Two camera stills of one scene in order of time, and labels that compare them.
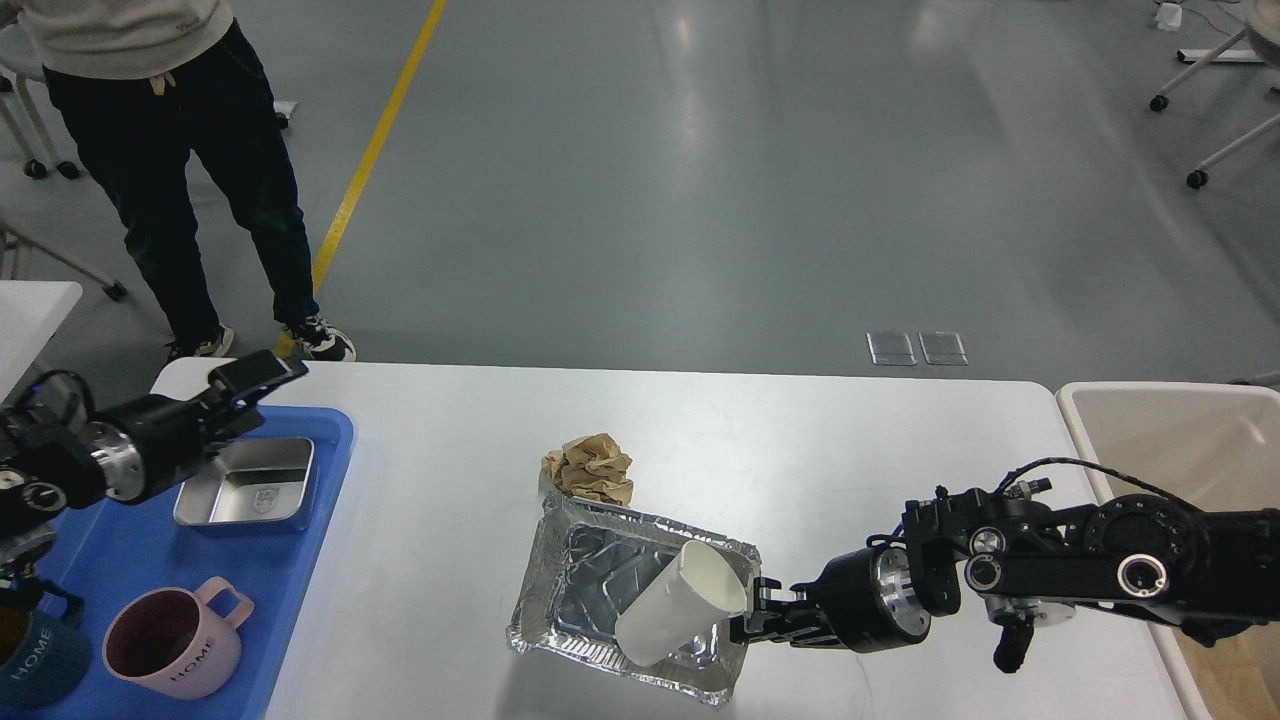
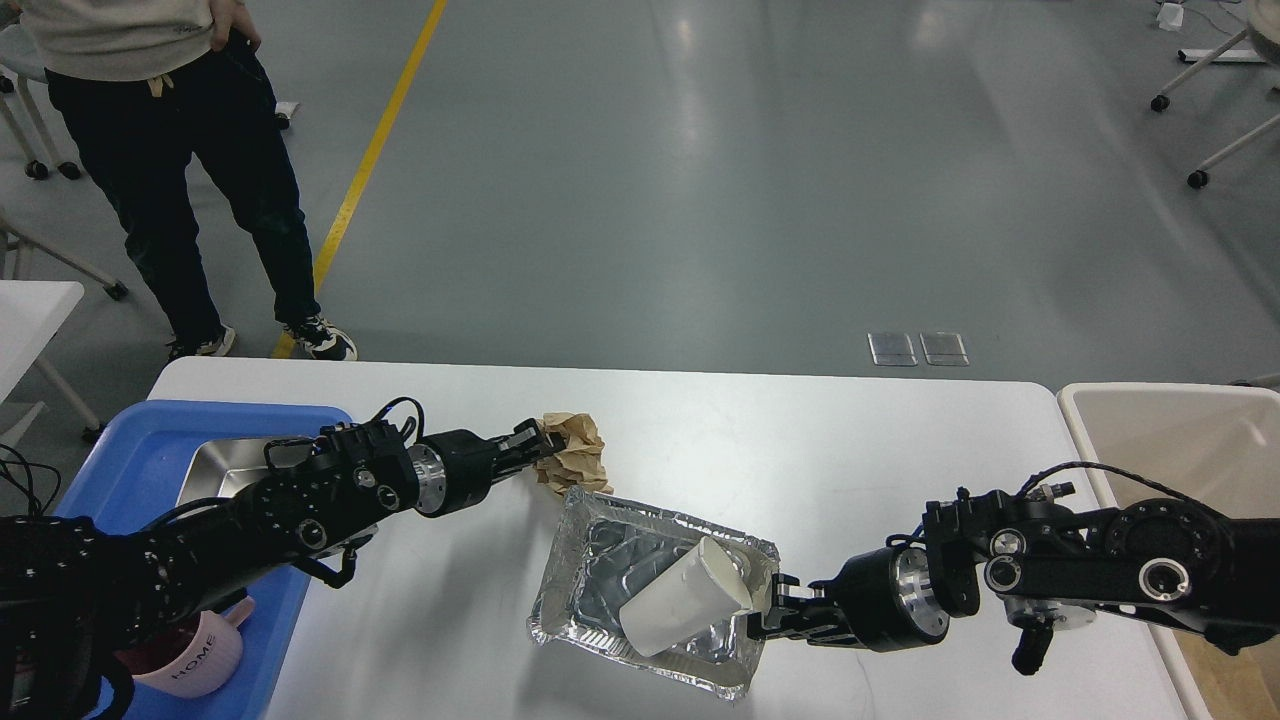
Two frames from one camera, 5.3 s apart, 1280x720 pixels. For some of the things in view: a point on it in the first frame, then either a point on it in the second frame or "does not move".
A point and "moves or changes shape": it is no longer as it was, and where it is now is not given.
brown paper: x=594 y=466 moves or changes shape
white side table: x=30 y=313 does not move
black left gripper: x=146 y=442 to x=455 y=469
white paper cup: x=697 y=590 does not move
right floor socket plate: x=942 y=348 does not move
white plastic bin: x=1216 y=447 does not move
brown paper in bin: x=1239 y=675 does not move
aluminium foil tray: x=584 y=561 moves or changes shape
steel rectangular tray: x=263 y=484 does not move
